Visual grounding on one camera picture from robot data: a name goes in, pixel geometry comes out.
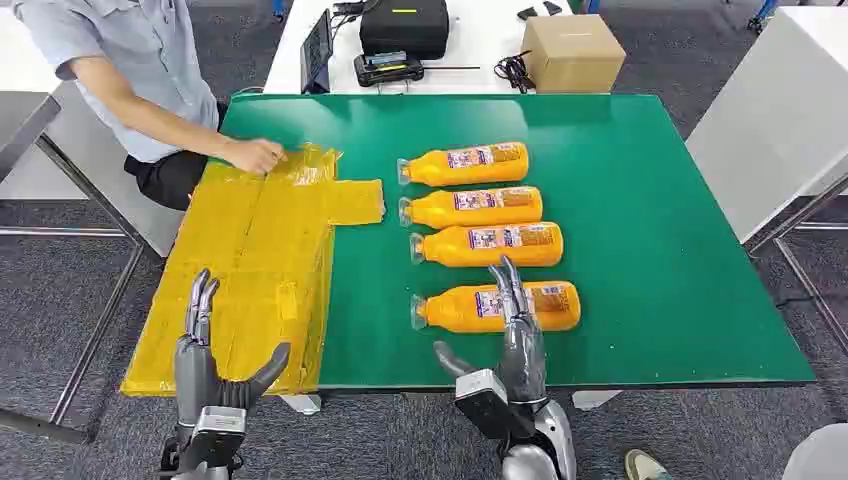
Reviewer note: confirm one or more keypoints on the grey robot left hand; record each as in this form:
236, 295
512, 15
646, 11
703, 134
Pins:
193, 378

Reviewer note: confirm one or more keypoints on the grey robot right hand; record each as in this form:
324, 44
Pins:
523, 361

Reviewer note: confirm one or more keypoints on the person's right hand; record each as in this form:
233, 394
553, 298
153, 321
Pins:
255, 157

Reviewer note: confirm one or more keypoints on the orange bottle with label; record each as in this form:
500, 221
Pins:
437, 210
450, 250
437, 169
457, 312

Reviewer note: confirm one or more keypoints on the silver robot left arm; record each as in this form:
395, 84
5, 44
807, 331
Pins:
199, 472

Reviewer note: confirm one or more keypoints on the white table foot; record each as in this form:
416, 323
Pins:
301, 404
593, 399

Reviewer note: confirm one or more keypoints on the yellow plastic sheet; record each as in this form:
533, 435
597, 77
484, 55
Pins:
232, 258

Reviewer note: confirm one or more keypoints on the black tablet on stand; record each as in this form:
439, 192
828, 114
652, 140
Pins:
316, 50

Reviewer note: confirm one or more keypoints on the person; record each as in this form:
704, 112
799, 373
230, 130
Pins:
644, 467
146, 60

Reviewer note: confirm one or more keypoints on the black handheld controller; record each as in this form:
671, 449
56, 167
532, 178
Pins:
387, 70

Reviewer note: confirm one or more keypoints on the white table with metal legs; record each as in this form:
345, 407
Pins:
86, 169
768, 119

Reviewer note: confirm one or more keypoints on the green table mat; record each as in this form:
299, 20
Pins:
649, 232

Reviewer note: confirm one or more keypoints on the black carrying case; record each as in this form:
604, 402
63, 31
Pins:
404, 30

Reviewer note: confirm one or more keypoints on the thin dark rod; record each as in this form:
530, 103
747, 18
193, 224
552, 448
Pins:
454, 67

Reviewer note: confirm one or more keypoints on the small black device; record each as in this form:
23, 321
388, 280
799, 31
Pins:
553, 8
527, 12

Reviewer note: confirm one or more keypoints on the brown cardboard box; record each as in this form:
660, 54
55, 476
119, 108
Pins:
570, 56

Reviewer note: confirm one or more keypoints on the pale grey chair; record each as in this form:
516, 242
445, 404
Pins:
821, 457

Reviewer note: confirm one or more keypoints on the blue wheeled chair base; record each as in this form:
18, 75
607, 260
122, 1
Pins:
762, 14

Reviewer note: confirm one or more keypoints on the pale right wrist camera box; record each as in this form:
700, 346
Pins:
484, 401

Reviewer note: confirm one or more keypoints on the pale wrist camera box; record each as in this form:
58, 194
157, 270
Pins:
484, 401
218, 430

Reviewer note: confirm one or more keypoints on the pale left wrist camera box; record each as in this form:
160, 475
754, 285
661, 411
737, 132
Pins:
218, 430

